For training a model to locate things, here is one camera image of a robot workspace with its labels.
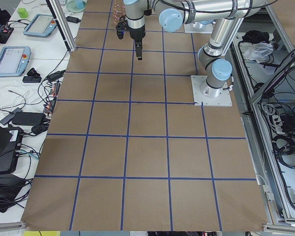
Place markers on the black laptop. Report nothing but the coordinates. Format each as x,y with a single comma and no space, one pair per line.
10,143

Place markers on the black power brick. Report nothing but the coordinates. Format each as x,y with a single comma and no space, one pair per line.
28,118

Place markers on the teach pendant near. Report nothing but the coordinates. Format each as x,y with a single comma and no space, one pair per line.
14,60

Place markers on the aluminium frame post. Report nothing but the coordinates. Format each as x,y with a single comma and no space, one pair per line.
60,19

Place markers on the green plate with blue block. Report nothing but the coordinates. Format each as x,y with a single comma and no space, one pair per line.
76,6

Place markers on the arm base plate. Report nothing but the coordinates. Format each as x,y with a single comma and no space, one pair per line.
204,95

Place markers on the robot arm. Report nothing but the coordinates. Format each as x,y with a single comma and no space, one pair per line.
172,14
135,19

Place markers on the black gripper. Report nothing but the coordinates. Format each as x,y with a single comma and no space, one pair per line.
136,36

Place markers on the teach pendant far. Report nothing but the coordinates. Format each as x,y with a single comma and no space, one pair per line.
42,25

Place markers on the copper wire wine basket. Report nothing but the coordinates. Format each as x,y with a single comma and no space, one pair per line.
118,10

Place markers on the teach pendant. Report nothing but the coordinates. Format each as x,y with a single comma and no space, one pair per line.
42,25
14,60

